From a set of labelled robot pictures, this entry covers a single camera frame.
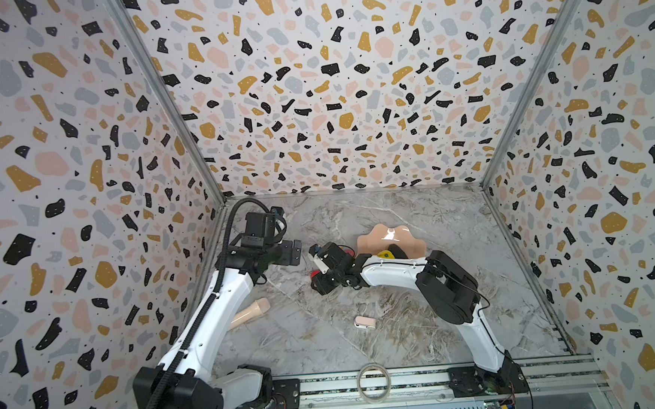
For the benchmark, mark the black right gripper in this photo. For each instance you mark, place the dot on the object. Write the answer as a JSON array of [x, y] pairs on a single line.
[[318, 286]]

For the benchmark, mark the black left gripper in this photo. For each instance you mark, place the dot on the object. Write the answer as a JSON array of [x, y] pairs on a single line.
[[287, 247]]

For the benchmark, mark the pink faceted fruit bowl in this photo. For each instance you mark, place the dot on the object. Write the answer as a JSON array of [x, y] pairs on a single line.
[[382, 237]]

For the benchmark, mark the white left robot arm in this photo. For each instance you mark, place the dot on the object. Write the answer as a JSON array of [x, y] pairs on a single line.
[[182, 379]]

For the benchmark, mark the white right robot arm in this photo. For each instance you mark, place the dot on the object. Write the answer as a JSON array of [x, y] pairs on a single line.
[[449, 290]]

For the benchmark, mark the beige wooden pestle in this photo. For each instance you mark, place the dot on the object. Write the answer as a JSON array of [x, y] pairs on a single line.
[[253, 311]]

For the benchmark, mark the small pink case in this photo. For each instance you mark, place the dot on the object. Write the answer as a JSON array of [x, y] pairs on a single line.
[[366, 323]]

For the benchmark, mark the clear tape roll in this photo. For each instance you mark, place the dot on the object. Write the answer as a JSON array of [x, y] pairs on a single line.
[[373, 383]]

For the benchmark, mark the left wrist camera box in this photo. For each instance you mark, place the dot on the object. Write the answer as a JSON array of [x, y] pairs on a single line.
[[264, 229]]

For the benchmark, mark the aluminium corner post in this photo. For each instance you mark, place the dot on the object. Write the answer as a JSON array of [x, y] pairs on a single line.
[[538, 72], [143, 58]]

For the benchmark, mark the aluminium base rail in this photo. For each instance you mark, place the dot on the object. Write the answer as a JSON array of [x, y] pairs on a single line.
[[564, 382]]

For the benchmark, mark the right aluminium corner post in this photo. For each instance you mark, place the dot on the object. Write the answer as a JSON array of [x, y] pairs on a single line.
[[538, 72]]

